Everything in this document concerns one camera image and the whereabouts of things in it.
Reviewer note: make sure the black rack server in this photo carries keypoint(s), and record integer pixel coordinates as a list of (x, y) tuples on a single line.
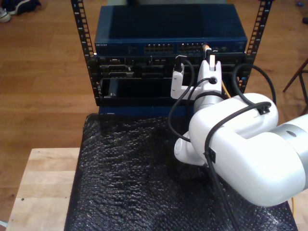
[(144, 69)]

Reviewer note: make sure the small blue floor object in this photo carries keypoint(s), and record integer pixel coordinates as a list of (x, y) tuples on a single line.
[(299, 4)]

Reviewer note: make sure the black bubble mat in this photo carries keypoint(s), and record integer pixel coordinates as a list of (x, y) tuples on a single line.
[(132, 180)]

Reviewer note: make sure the dark sneaker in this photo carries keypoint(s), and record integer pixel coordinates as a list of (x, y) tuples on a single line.
[(21, 6)]

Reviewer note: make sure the white sneaker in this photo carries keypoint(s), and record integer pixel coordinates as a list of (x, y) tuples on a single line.
[(4, 15)]

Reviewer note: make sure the blue network switch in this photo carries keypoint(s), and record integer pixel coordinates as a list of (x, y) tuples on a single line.
[(168, 24)]

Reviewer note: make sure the black perforated rack post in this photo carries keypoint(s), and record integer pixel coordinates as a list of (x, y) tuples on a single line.
[(81, 24), (261, 19)]

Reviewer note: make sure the blue metal base plate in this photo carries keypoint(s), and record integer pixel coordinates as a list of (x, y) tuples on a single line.
[(144, 111)]

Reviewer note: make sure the dark red chair frame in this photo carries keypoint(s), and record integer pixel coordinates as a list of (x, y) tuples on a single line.
[(291, 80)]

